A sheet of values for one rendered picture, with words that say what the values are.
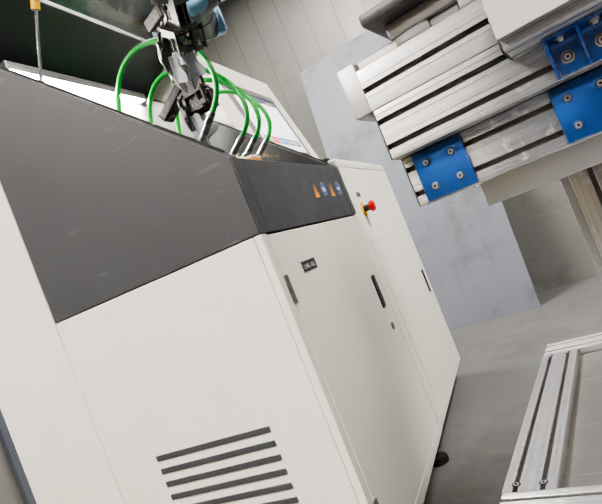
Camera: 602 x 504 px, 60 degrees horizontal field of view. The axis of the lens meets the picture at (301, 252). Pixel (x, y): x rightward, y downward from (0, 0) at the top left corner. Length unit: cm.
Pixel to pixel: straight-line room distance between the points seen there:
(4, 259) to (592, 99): 126
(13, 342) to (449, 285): 248
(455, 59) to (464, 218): 241
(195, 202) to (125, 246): 20
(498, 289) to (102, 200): 248
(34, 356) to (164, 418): 38
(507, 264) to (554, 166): 224
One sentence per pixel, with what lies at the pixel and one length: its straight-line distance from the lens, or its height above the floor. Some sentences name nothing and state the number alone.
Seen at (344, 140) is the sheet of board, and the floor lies 137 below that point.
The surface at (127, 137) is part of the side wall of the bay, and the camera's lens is 117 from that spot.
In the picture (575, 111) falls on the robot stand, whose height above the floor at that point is 77.
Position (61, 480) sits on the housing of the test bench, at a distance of 151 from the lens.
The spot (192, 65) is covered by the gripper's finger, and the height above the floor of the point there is 122.
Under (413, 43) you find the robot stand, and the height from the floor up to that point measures 97.
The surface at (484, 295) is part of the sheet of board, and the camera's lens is 326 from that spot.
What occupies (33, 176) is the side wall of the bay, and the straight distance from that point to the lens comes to 135.
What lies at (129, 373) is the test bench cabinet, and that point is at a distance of 125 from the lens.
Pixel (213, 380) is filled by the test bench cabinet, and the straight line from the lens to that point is 113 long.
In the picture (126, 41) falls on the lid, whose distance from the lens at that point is 183.
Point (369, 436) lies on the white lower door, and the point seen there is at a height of 32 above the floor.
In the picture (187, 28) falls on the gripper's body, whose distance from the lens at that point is 121.
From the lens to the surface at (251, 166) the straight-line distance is 110.
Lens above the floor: 71
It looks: 1 degrees up
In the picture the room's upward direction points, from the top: 22 degrees counter-clockwise
